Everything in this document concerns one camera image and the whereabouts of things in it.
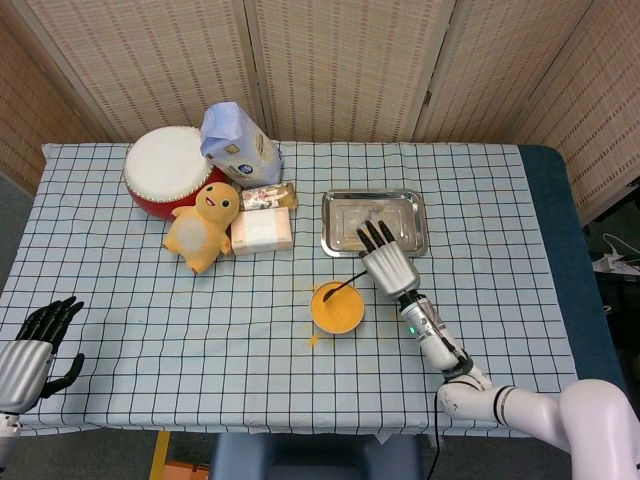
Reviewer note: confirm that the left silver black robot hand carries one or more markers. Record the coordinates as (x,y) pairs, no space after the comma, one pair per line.
(22,372)

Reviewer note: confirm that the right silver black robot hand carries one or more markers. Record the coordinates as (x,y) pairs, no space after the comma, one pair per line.
(392,270)

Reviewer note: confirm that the small dark metal spoon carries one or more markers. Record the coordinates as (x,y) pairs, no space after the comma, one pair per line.
(328,297)

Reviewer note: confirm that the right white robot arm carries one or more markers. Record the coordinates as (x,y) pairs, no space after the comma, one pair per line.
(435,345)

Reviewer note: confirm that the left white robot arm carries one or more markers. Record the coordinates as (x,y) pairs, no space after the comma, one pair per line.
(7,435)

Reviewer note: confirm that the bowl of orange-yellow powder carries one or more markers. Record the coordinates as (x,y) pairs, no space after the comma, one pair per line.
(345,315)

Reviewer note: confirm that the metal tray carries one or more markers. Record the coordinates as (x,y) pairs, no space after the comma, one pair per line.
(345,210)

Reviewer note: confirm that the beige round bowl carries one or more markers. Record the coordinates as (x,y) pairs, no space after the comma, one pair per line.
(339,332)

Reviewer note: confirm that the orange powder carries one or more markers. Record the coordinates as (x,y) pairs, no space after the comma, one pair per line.
(314,341)

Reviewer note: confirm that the blue checked tablecloth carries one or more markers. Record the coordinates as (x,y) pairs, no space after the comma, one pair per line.
(150,325)

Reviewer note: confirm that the pink tissue pack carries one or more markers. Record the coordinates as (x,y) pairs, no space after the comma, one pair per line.
(260,232)

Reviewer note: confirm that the floral wrapped snack pack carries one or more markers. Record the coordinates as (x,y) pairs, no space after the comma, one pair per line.
(265,196)

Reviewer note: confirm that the orange box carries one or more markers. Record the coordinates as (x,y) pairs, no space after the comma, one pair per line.
(185,472)

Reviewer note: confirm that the yellow plush toy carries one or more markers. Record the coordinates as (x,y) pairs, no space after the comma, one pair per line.
(200,235)

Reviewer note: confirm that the blue white rice bag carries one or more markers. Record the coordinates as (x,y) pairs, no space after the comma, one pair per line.
(240,145)

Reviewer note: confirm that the blue padded stool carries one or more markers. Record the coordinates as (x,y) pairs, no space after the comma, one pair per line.
(315,460)

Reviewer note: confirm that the woven bamboo folding screen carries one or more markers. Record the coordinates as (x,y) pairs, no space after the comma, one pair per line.
(350,65)

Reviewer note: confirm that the black cabinet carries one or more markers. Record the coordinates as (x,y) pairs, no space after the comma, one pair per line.
(620,310)

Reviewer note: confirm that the red drum with white skin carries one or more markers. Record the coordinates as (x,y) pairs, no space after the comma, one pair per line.
(165,165)

